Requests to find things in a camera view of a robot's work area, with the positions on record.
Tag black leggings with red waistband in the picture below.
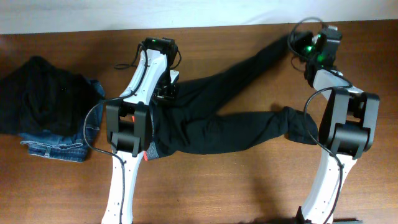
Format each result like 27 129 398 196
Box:
144 35 318 161

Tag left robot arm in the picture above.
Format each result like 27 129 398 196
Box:
102 37 180 223

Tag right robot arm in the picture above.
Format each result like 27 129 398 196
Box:
287 24 380 223

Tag blue denim jeans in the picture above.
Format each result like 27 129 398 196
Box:
17 77 108 163

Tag black garment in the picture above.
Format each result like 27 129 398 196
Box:
1 56 104 136

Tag left black cable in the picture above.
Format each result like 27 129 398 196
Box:
82 42 183 224

